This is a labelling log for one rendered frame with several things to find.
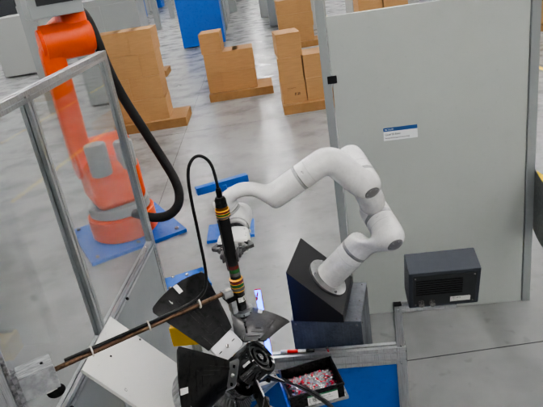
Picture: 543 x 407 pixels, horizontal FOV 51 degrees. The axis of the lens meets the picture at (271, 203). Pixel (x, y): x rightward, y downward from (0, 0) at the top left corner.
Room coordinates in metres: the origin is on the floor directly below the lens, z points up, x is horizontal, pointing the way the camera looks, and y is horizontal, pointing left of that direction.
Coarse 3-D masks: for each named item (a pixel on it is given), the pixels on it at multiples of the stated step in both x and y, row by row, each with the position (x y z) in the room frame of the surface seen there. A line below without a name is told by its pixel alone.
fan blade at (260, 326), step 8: (256, 312) 1.78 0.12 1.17; (264, 312) 1.79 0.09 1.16; (232, 320) 1.73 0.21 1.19; (240, 320) 1.72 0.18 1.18; (248, 320) 1.72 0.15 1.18; (256, 320) 1.72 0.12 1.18; (264, 320) 1.72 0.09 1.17; (272, 320) 1.73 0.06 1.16; (280, 320) 1.75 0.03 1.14; (240, 328) 1.67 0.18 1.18; (248, 328) 1.67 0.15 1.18; (256, 328) 1.66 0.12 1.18; (264, 328) 1.66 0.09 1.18; (272, 328) 1.67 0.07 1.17; (240, 336) 1.62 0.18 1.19; (248, 336) 1.62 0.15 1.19; (256, 336) 1.61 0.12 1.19; (264, 336) 1.61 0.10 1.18
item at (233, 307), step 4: (224, 288) 1.55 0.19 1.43; (224, 292) 1.52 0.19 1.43; (228, 292) 1.52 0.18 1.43; (232, 292) 1.53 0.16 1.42; (224, 296) 1.52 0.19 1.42; (228, 296) 1.52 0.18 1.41; (232, 296) 1.53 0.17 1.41; (228, 300) 1.51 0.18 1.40; (232, 300) 1.52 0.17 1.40; (232, 304) 1.52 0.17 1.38; (236, 304) 1.53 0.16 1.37; (248, 304) 1.57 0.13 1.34; (232, 308) 1.53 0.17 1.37; (236, 308) 1.53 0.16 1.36; (248, 308) 1.54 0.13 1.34; (252, 308) 1.55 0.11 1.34; (232, 312) 1.53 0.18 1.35; (236, 312) 1.53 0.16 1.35; (240, 312) 1.53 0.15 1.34; (244, 312) 1.53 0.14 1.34; (248, 312) 1.53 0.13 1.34; (236, 316) 1.53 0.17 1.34; (240, 316) 1.52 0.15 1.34; (244, 316) 1.52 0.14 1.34
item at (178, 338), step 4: (172, 328) 1.91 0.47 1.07; (172, 332) 1.91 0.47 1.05; (176, 332) 1.90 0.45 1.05; (180, 332) 1.90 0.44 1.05; (172, 336) 1.91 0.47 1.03; (176, 336) 1.90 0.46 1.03; (180, 336) 1.90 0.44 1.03; (184, 336) 1.90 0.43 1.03; (172, 340) 1.91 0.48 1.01; (176, 340) 1.91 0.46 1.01; (180, 340) 1.90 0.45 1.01; (184, 340) 1.90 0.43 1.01; (188, 340) 1.90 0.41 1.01; (192, 340) 1.90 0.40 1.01; (176, 344) 1.91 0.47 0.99; (180, 344) 1.90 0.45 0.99; (184, 344) 1.90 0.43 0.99; (188, 344) 1.90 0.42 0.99; (192, 344) 1.90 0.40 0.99; (196, 344) 1.90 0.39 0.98
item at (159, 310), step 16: (192, 288) 1.62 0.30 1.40; (208, 288) 1.63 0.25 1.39; (160, 304) 1.55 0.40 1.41; (176, 304) 1.56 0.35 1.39; (192, 304) 1.57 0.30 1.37; (208, 304) 1.58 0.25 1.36; (176, 320) 1.53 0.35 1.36; (192, 320) 1.54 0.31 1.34; (208, 320) 1.54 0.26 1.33; (224, 320) 1.55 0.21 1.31; (192, 336) 1.50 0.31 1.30; (208, 336) 1.50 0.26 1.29
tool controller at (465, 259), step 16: (416, 256) 1.85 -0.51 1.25; (432, 256) 1.84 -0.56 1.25; (448, 256) 1.82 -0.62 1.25; (464, 256) 1.81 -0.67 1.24; (416, 272) 1.78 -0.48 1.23; (432, 272) 1.77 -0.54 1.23; (448, 272) 1.76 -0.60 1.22; (464, 272) 1.75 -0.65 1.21; (480, 272) 1.75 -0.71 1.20; (416, 288) 1.79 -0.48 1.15; (432, 288) 1.78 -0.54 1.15; (448, 288) 1.77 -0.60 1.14; (464, 288) 1.77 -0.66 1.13; (416, 304) 1.81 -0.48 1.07; (432, 304) 1.78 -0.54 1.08
